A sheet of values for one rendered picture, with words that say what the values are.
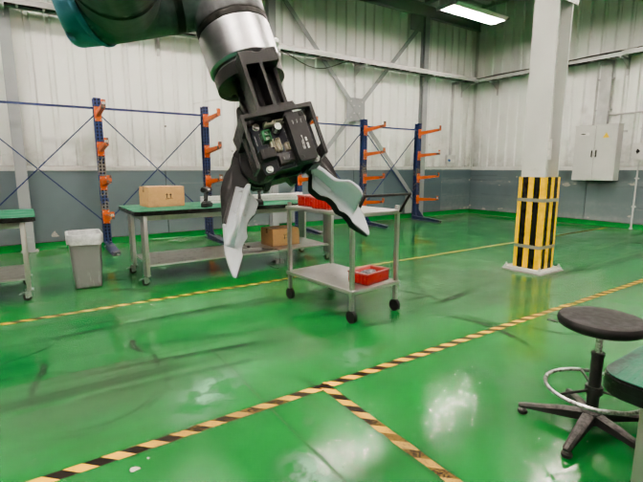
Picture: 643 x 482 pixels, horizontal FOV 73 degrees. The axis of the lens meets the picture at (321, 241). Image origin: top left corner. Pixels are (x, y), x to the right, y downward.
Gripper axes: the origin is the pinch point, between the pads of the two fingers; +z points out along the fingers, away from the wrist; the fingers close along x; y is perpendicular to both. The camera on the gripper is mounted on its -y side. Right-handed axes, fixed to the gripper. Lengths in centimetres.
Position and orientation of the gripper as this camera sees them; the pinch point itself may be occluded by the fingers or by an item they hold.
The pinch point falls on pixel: (303, 258)
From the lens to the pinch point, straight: 45.9
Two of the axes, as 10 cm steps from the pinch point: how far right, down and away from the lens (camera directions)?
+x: 9.0, -2.9, 3.2
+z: 3.2, 9.5, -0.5
